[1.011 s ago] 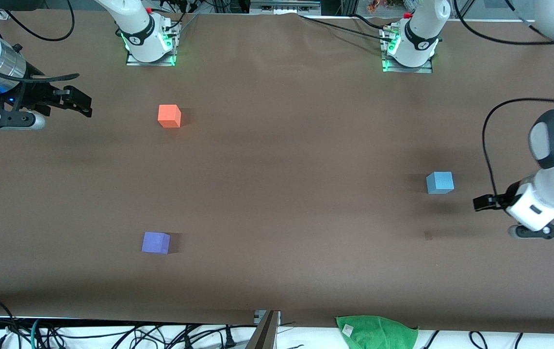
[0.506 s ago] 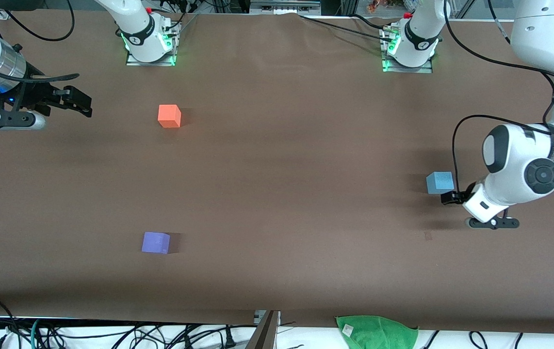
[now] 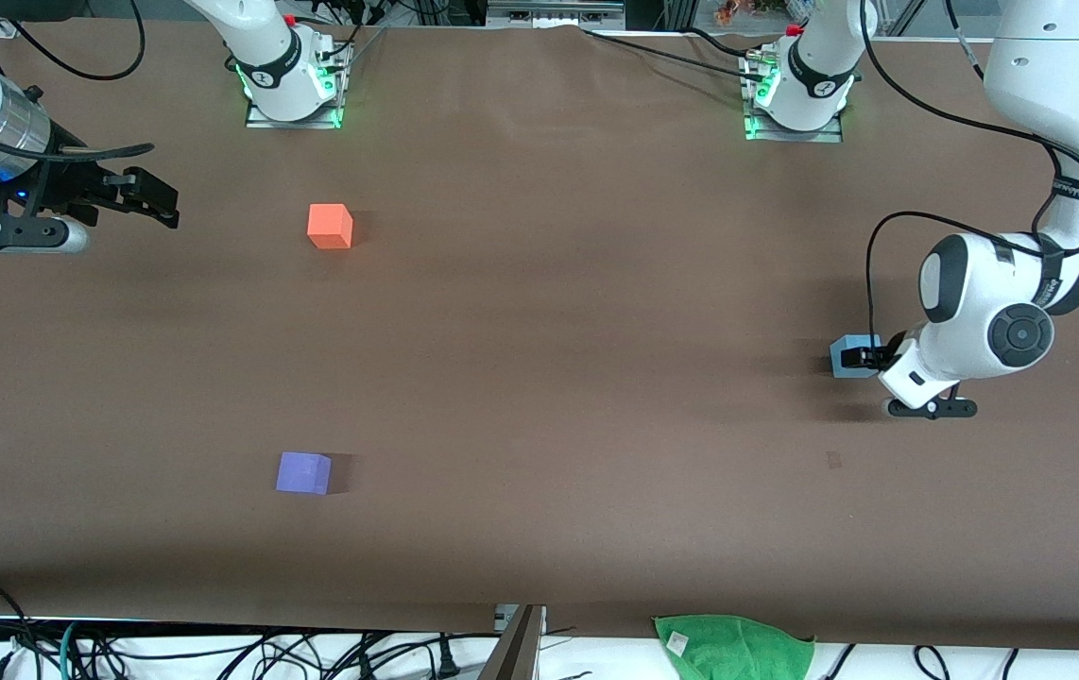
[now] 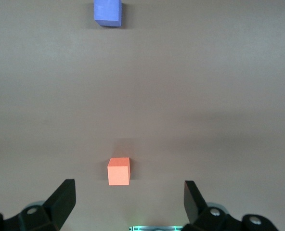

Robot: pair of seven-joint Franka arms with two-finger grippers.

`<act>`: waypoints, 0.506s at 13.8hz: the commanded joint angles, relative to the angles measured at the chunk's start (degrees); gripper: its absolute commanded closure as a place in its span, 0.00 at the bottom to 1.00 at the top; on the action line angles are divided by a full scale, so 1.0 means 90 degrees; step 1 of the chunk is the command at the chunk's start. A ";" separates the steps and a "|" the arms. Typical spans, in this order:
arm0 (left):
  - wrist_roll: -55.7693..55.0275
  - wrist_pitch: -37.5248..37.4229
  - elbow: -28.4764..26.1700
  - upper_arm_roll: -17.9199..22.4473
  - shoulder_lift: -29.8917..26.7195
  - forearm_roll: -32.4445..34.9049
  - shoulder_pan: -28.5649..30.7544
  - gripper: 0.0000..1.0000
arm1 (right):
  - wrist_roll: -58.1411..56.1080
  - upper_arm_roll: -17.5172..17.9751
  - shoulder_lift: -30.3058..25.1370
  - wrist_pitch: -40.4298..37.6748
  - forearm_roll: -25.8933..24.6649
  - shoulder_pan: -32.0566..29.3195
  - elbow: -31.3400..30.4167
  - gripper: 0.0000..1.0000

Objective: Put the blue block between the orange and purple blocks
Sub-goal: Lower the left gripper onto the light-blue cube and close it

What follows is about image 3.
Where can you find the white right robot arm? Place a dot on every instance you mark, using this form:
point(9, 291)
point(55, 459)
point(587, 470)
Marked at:
point(275, 57)

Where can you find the orange block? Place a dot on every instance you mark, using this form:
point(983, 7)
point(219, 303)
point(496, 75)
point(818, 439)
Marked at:
point(330, 227)

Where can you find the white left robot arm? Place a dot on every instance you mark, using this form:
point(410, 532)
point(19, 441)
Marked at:
point(1050, 113)

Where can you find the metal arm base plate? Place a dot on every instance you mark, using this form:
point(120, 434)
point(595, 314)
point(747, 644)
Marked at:
point(790, 135)
point(261, 118)

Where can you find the grey metal profile post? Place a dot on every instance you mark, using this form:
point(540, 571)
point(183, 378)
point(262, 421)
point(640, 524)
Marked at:
point(516, 647)

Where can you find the aluminium frame rail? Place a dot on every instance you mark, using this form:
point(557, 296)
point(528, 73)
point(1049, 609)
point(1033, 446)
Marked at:
point(554, 11)

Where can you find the green cloth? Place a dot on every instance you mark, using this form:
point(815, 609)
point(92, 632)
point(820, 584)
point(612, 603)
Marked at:
point(733, 650)

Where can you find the purple block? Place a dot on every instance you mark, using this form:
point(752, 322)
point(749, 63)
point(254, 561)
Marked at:
point(303, 472)

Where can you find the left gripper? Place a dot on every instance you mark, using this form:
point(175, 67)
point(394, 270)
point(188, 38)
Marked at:
point(881, 357)

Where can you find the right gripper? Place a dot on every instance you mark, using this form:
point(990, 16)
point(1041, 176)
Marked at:
point(68, 182)

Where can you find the blue block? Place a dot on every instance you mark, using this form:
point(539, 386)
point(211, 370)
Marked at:
point(847, 342)

